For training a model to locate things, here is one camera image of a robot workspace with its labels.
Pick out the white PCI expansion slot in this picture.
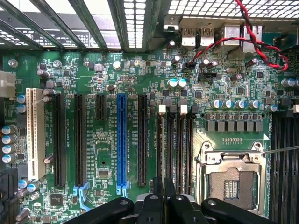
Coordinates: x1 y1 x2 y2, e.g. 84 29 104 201
25 87 47 182

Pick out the green motherboard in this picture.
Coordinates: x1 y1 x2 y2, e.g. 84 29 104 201
0 52 299 224

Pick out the silver CPU socket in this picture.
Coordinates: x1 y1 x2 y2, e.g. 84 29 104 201
196 140 269 215

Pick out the thin silver locking lever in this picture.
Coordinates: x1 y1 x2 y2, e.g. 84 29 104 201
261 145 299 155

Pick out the white plastic connector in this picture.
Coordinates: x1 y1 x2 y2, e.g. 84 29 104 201
0 70 17 98

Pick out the short black expansion slot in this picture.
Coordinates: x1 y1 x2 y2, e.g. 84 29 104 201
95 94 107 121

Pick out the long blue expansion slot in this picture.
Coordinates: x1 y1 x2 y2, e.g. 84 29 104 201
115 93 130 203

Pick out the red and black twisted wire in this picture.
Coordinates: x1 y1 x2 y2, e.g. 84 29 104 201
188 0 290 72

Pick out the long black expansion slot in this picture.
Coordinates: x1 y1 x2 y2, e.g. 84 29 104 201
137 93 149 187
73 93 91 212
51 92 68 187

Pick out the grey metal PC case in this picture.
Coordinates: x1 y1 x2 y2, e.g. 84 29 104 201
0 0 299 56

